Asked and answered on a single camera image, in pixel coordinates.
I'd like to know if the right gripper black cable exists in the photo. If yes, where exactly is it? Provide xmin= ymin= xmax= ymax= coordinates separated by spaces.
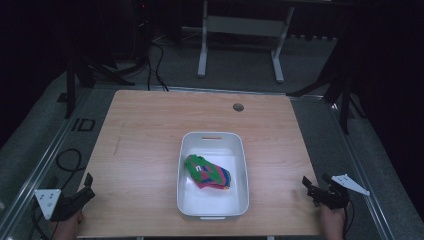
xmin=343 ymin=199 xmax=356 ymax=238

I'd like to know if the metal floor rail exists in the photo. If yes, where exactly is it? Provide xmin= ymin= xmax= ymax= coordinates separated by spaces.
xmin=0 ymin=87 xmax=98 ymax=234
xmin=289 ymin=94 xmax=396 ymax=240

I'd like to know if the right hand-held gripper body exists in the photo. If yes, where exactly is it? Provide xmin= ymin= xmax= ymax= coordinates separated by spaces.
xmin=307 ymin=173 xmax=371 ymax=211

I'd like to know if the white metal desk frame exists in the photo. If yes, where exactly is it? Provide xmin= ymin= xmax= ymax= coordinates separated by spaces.
xmin=197 ymin=0 xmax=296 ymax=84

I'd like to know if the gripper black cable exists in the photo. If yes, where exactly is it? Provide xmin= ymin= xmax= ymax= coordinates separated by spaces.
xmin=343 ymin=199 xmax=356 ymax=238
xmin=30 ymin=199 xmax=46 ymax=240

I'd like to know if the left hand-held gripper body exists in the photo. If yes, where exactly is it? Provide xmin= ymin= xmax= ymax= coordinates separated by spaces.
xmin=34 ymin=186 xmax=96 ymax=222

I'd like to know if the person's right hand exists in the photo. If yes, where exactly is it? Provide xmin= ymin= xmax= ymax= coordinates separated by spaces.
xmin=319 ymin=203 xmax=348 ymax=240

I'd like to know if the white plastic bin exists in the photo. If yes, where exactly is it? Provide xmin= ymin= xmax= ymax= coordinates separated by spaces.
xmin=176 ymin=131 xmax=250 ymax=221

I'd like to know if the black metal stand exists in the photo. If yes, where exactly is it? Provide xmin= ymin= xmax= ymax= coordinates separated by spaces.
xmin=285 ymin=46 xmax=368 ymax=135
xmin=64 ymin=54 xmax=136 ymax=120

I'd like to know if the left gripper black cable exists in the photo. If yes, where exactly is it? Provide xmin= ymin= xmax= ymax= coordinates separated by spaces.
xmin=30 ymin=199 xmax=46 ymax=240

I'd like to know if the black looped floor cable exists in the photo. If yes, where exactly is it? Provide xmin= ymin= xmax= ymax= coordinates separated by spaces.
xmin=55 ymin=148 xmax=84 ymax=189

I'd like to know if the green striped cloth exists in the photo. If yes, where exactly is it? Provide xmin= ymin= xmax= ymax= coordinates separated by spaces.
xmin=183 ymin=153 xmax=233 ymax=191

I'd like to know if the person's left hand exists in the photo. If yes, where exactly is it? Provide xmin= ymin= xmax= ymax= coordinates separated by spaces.
xmin=49 ymin=209 xmax=86 ymax=240

